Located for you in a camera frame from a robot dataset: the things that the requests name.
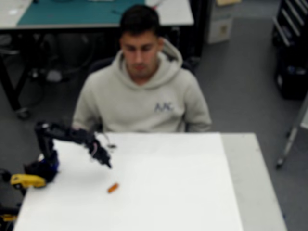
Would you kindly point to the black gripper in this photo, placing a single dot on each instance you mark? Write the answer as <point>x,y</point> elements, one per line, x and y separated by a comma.
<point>103,157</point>

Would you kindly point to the small orange capsule object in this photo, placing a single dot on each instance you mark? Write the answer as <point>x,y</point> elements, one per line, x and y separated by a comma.
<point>113,188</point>

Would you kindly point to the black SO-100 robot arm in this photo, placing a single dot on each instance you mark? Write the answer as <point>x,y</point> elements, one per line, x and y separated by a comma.
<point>45,144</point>

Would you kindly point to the man in beige hoodie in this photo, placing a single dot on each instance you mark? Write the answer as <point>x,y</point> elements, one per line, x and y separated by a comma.
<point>139,101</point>

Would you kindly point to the black office chair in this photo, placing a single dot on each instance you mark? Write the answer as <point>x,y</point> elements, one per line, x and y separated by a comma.
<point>98,66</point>

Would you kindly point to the white rag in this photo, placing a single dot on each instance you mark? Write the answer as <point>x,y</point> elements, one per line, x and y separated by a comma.
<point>54,76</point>

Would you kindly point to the black chair armrest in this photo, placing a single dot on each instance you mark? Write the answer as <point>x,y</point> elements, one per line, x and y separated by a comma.
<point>4,173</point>

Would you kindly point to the black yellow bar clamp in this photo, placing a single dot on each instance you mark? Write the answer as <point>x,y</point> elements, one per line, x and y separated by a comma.
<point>8,210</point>

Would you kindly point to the black power adapter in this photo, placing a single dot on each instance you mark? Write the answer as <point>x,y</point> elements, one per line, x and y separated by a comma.
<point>35,73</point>

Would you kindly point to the green cutting mat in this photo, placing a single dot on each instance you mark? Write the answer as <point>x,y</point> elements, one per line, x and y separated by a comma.
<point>79,12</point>

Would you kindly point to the small white paper slip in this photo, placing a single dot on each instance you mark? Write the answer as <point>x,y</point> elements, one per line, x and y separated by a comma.
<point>13,12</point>

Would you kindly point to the white cardboard box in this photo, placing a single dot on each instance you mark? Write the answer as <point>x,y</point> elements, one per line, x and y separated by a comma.
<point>220,26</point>

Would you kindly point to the grey metal stand with casters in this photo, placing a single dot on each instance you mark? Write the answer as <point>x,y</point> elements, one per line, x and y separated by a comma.
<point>290,142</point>

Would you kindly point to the black storage bin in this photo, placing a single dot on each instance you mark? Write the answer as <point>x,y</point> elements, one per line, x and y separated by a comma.
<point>292,86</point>

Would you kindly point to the black tool cart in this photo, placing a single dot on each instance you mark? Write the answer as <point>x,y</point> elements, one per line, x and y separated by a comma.
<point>290,21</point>

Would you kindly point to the white wrist camera board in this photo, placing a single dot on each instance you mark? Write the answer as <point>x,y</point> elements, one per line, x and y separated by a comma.
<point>112,145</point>

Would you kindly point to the workbench with black frame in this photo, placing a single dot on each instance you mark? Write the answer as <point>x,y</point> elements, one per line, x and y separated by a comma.
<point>72,29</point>

